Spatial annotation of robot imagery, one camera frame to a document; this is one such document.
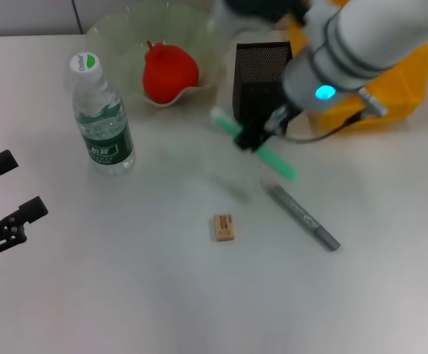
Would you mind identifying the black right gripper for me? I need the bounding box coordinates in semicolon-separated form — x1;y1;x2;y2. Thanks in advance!
234;105;303;154

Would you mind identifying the green pen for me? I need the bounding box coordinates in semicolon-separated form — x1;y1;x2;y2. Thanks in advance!
210;106;298;182

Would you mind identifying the small tan eraser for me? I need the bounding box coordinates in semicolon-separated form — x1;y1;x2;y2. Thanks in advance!
212;214;236;243

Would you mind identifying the gray marker pen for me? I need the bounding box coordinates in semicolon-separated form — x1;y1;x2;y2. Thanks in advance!
261;180;342;252

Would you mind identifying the orange fruit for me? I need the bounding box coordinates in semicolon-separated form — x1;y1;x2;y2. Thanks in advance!
142;40;200;104

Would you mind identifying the clear green-label water bottle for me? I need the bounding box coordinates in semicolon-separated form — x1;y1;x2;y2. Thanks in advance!
69;52;136;176

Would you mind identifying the black mesh pen holder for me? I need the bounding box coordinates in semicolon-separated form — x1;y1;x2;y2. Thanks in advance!
231;41;295;128

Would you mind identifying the yellow plastic storage bin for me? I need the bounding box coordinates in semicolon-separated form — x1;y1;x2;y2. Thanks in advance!
289;20;428;131

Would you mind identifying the pale green glass bowl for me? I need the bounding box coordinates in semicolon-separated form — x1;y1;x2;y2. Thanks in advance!
85;1;225;108

